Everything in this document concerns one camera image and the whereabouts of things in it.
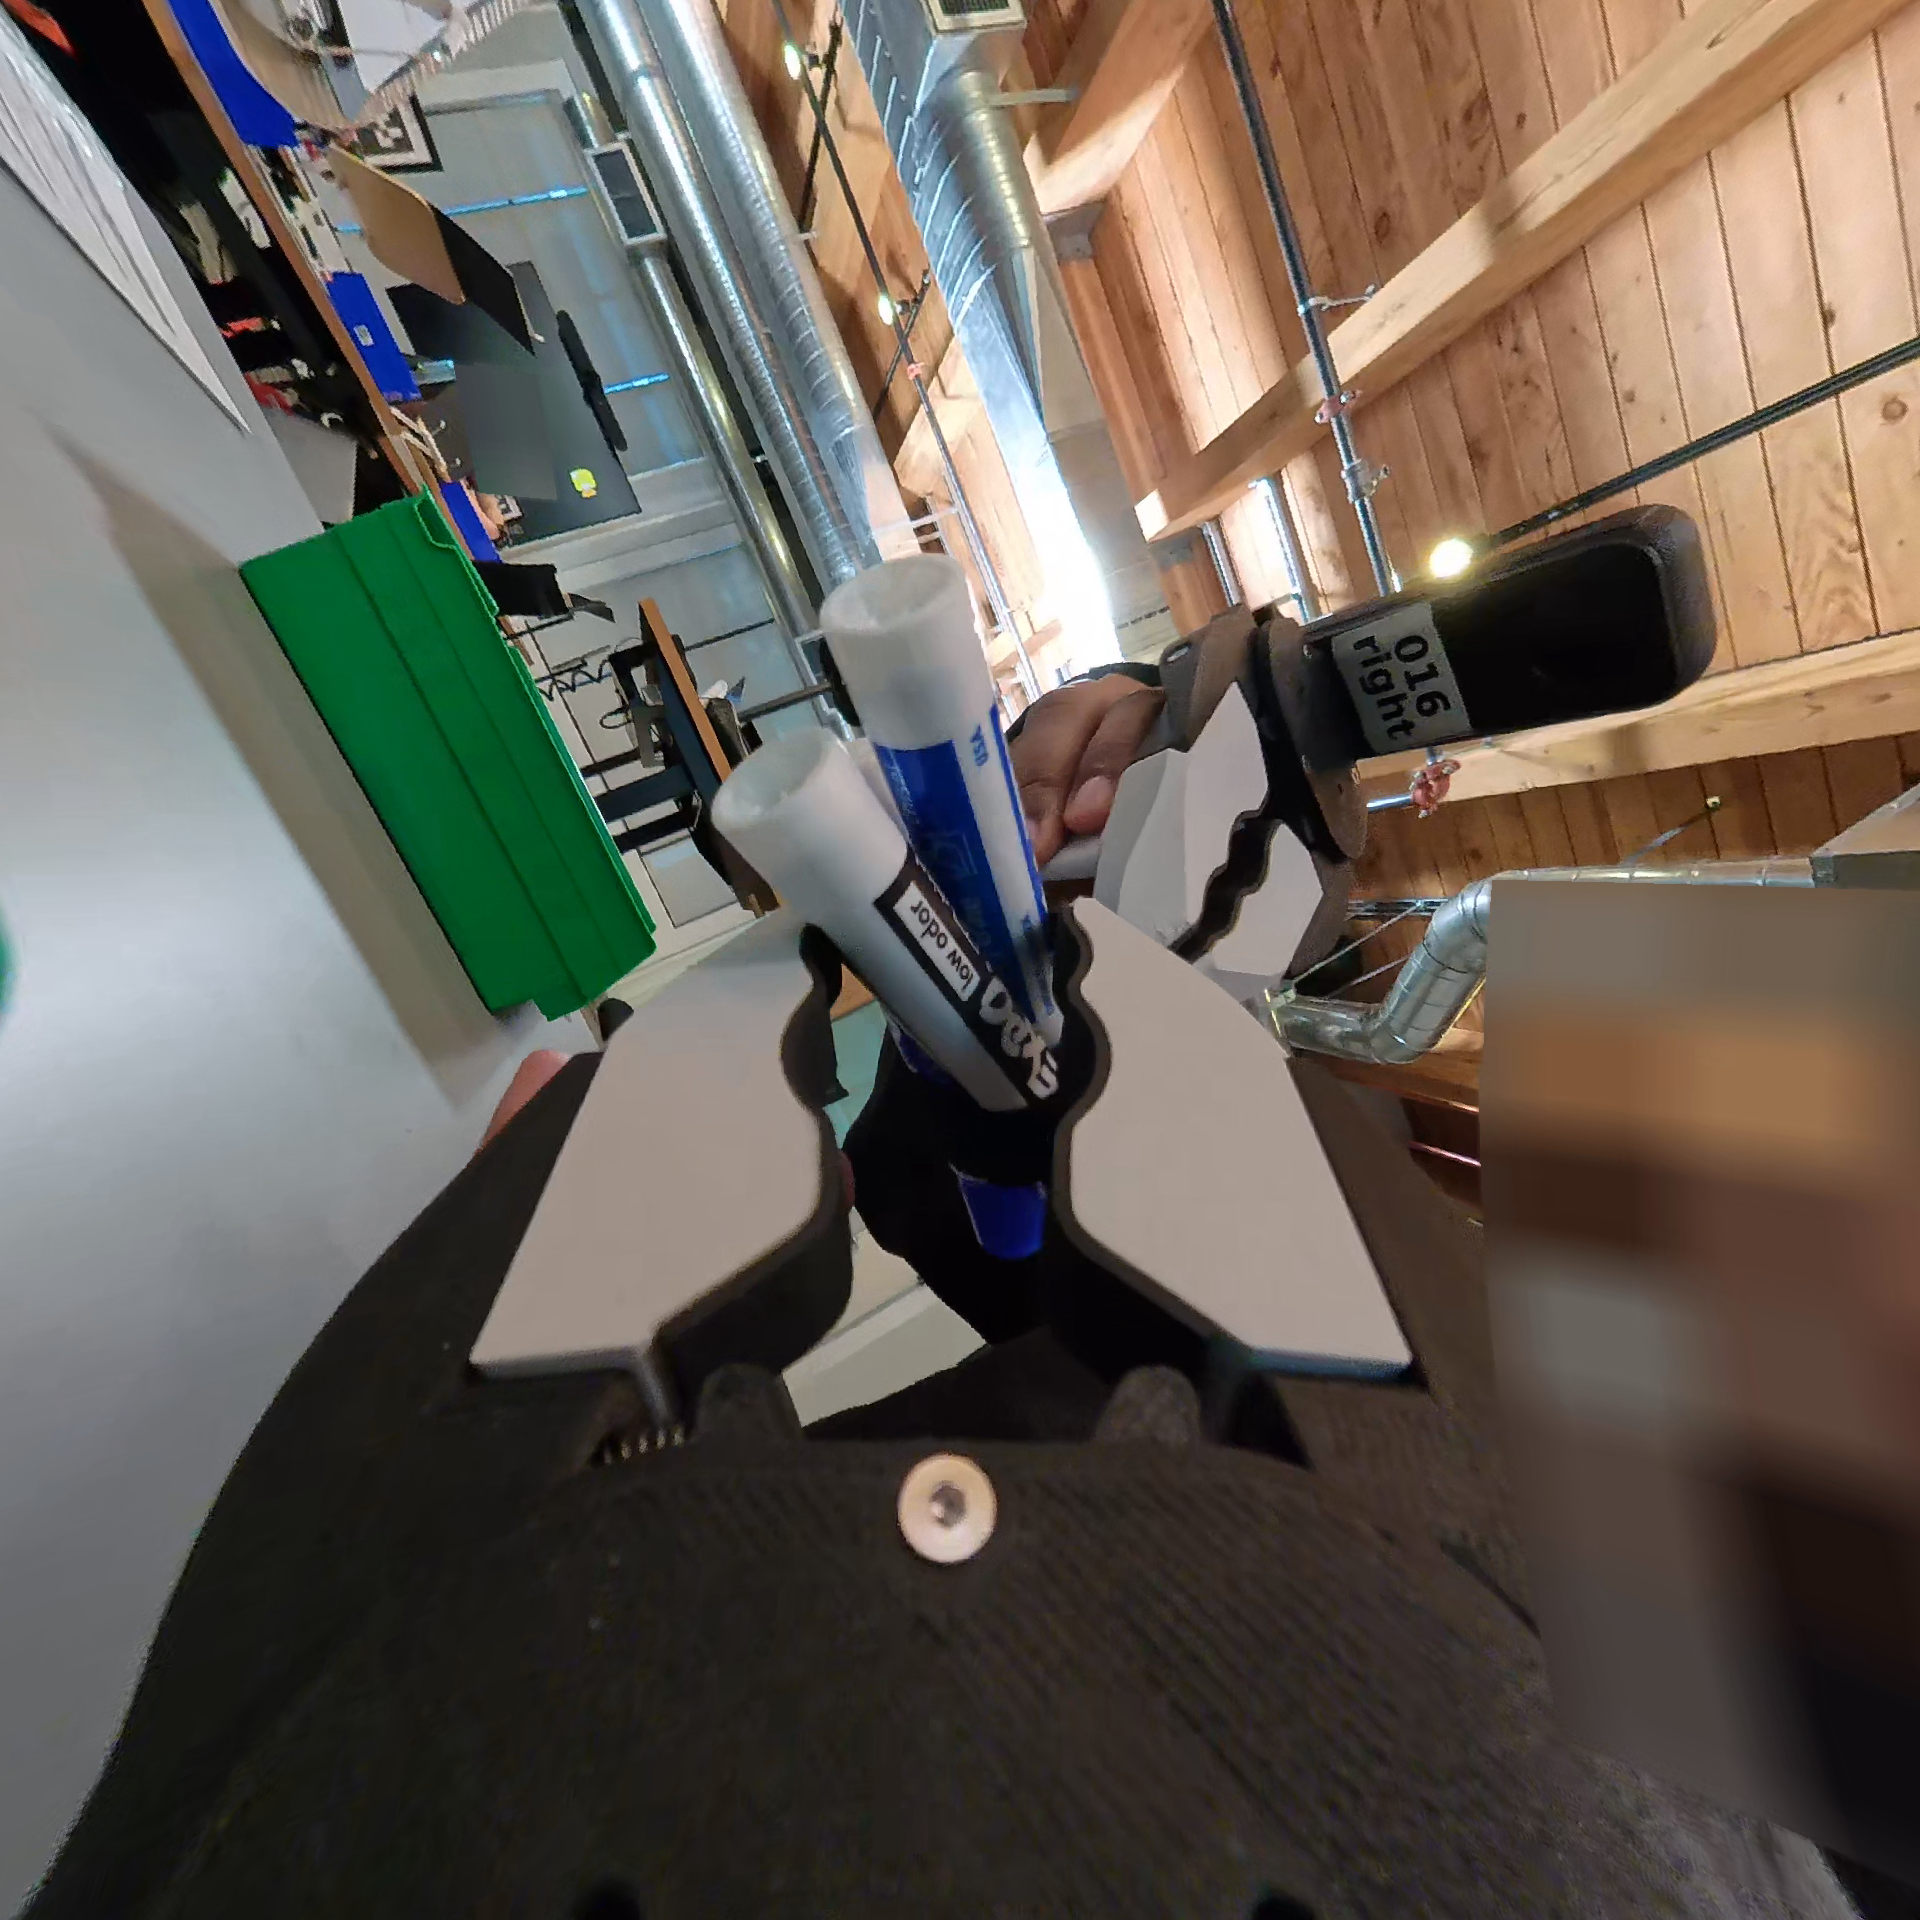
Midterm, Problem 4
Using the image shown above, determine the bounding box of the laminated paper sheet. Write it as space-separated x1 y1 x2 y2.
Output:
0 22 252 437

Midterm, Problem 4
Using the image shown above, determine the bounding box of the black dry erase marker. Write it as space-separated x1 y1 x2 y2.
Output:
708 727 1076 1115

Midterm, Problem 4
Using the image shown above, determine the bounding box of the bent silver duct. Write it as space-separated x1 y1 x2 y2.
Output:
1273 862 1819 1072

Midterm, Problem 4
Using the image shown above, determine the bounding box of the ceiling vent grille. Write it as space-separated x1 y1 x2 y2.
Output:
586 142 671 243

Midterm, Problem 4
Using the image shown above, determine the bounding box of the narrow wooden table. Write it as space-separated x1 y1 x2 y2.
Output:
604 599 783 923

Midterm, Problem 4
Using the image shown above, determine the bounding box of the grey desk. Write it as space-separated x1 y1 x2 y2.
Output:
0 148 610 1878

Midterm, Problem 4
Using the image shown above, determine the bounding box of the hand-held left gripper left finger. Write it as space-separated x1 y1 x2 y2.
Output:
470 912 858 1423

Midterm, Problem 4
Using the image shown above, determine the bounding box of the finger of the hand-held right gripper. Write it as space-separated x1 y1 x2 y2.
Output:
1102 690 1327 967
1216 883 1347 1002

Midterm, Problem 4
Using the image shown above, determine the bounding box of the silver spiral duct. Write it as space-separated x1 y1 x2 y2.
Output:
630 238 838 642
575 0 905 588

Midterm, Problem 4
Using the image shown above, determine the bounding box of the person's right hand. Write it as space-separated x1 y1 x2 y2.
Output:
1007 685 1168 871

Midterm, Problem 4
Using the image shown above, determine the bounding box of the large sheet metal duct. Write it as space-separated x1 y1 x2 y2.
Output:
838 0 1192 642

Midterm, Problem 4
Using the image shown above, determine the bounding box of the green plastic bin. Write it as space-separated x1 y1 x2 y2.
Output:
240 488 655 1024

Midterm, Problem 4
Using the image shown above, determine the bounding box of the blue plastic bin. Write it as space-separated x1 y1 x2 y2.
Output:
168 0 302 152
326 270 425 406

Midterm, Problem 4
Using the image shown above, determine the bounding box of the black panel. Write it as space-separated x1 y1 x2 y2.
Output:
389 260 640 545

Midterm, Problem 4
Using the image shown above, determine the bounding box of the long metal ceiling pipe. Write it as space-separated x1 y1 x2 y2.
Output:
1205 0 1403 603

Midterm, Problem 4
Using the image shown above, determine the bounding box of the long wooden table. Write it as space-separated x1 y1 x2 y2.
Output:
141 0 451 511

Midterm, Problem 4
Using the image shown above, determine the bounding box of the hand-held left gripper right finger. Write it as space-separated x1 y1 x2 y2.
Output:
1045 896 1414 1404

